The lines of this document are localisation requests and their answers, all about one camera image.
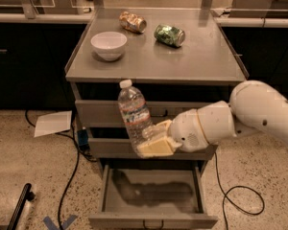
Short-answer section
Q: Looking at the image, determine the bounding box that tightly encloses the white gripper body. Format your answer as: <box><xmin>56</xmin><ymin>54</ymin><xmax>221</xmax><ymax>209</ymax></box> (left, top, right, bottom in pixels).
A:
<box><xmin>169</xmin><ymin>109</ymin><xmax>209</xmax><ymax>152</ymax></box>

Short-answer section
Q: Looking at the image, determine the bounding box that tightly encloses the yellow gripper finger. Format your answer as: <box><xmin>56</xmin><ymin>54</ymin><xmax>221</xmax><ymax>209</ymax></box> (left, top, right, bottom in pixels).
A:
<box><xmin>156</xmin><ymin>120</ymin><xmax>172</xmax><ymax>134</ymax></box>
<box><xmin>137</xmin><ymin>137</ymin><xmax>174</xmax><ymax>157</ymax></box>

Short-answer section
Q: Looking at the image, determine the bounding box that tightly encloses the clear plastic water bottle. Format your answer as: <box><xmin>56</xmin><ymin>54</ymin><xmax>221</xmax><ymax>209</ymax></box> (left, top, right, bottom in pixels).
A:
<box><xmin>118</xmin><ymin>80</ymin><xmax>153</xmax><ymax>158</ymax></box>

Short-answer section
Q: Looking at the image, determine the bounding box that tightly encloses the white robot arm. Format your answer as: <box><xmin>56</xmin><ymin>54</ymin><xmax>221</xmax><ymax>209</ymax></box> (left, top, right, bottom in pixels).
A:
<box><xmin>136</xmin><ymin>80</ymin><xmax>288</xmax><ymax>157</ymax></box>

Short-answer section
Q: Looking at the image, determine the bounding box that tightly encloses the middle grey drawer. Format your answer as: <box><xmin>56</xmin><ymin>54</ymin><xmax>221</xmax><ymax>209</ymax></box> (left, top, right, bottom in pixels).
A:
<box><xmin>88</xmin><ymin>138</ymin><xmax>217</xmax><ymax>161</ymax></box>

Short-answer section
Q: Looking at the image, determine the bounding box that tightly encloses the grey drawer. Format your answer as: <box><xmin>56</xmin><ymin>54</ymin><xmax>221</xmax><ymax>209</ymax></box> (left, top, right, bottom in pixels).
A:
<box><xmin>88</xmin><ymin>138</ymin><xmax>217</xmax><ymax>161</ymax></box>
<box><xmin>76</xmin><ymin>100</ymin><xmax>208</xmax><ymax>127</ymax></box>
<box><xmin>88</xmin><ymin>160</ymin><xmax>218</xmax><ymax>230</ymax></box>

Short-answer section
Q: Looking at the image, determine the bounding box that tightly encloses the bottom grey drawer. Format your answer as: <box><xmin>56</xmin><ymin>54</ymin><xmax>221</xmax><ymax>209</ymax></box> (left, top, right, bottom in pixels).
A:
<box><xmin>88</xmin><ymin>160</ymin><xmax>218</xmax><ymax>230</ymax></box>

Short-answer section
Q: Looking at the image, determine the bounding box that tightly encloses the grey metal drawer cabinet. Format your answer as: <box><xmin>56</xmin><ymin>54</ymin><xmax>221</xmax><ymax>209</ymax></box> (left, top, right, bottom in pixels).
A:
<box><xmin>64</xmin><ymin>7</ymin><xmax>250</xmax><ymax>177</ymax></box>

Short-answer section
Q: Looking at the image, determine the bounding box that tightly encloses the top grey drawer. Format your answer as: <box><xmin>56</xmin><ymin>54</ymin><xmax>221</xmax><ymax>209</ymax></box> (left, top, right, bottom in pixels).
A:
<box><xmin>76</xmin><ymin>100</ymin><xmax>208</xmax><ymax>127</ymax></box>

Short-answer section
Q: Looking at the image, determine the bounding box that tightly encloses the long white counter ledge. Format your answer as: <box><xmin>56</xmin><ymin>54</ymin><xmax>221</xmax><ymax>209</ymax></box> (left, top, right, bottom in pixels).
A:
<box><xmin>0</xmin><ymin>13</ymin><xmax>288</xmax><ymax>28</ymax></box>

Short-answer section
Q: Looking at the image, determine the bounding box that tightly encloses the blue power box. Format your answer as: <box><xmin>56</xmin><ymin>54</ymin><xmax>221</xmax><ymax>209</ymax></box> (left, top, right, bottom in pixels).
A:
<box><xmin>77</xmin><ymin>129</ymin><xmax>88</xmax><ymax>147</ymax></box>

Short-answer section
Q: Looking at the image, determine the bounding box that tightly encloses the green soda can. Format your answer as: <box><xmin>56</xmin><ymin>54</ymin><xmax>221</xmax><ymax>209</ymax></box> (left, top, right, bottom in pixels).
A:
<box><xmin>154</xmin><ymin>24</ymin><xmax>185</xmax><ymax>48</ymax></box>

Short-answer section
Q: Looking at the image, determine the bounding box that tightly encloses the white ceramic bowl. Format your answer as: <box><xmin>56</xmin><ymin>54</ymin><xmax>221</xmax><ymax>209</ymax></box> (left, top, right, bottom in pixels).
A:
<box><xmin>90</xmin><ymin>32</ymin><xmax>128</xmax><ymax>61</ymax></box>

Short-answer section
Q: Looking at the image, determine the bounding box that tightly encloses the crushed orange soda can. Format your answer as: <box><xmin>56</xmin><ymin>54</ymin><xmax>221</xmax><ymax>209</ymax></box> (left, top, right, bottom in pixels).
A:
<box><xmin>119</xmin><ymin>11</ymin><xmax>147</xmax><ymax>34</ymax></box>

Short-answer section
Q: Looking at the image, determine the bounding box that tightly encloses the white paper sheet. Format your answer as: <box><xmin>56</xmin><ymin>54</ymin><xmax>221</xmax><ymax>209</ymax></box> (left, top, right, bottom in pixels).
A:
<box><xmin>34</xmin><ymin>111</ymin><xmax>72</xmax><ymax>137</ymax></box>

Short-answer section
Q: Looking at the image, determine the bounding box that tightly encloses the black bar lower left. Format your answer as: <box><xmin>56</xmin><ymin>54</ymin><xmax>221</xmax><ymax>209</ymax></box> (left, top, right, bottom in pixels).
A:
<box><xmin>6</xmin><ymin>183</ymin><xmax>36</xmax><ymax>230</ymax></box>

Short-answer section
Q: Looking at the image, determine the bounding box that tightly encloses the black cable right floor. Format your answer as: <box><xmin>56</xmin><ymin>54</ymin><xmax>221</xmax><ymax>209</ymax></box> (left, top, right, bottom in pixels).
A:
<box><xmin>213</xmin><ymin>151</ymin><xmax>266</xmax><ymax>230</ymax></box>

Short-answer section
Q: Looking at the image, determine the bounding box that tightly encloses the black cable floor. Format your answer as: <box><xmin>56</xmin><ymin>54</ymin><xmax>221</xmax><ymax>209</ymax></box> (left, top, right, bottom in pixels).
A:
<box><xmin>24</xmin><ymin>109</ymin><xmax>97</xmax><ymax>230</ymax></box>
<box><xmin>213</xmin><ymin>151</ymin><xmax>266</xmax><ymax>230</ymax></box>

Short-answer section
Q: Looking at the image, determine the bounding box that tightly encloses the black cable left floor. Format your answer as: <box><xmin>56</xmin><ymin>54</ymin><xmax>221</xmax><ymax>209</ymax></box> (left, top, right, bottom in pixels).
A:
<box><xmin>24</xmin><ymin>109</ymin><xmax>97</xmax><ymax>230</ymax></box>

